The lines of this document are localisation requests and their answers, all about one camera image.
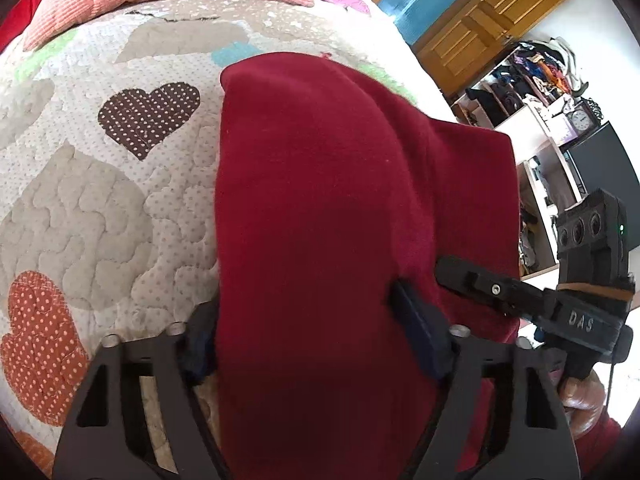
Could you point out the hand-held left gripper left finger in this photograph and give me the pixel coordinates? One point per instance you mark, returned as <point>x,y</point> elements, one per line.
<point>200,355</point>

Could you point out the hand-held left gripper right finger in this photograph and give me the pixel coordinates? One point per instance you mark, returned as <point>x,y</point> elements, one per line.
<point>420,330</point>

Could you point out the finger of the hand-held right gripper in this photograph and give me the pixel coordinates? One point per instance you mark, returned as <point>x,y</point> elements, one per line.
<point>490,287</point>

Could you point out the dark red garment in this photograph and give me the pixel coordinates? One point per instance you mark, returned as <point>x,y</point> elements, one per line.
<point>325,210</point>

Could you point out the person's right forearm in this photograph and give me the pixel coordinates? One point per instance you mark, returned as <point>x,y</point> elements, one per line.
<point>602,440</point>

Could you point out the pile of clothes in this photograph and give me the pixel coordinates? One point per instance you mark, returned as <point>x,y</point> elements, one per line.
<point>542,67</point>

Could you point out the person's right hand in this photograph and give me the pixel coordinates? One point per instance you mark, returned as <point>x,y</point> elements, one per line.
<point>582,400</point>

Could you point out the black monitor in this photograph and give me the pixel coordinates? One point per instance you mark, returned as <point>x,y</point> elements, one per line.
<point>605,170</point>

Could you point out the white shelf unit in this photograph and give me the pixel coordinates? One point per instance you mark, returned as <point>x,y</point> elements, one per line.
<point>540,180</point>

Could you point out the small clock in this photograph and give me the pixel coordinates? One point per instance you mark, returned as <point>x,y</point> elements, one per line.
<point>581,120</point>

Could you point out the heart patterned quilt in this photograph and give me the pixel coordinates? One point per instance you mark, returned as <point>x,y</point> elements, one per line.
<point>90,210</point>

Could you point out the wooden door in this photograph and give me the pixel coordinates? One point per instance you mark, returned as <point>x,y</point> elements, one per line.
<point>490,15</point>

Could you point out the red printed duvet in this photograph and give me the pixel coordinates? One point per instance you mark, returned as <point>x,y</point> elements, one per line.
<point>20,15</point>

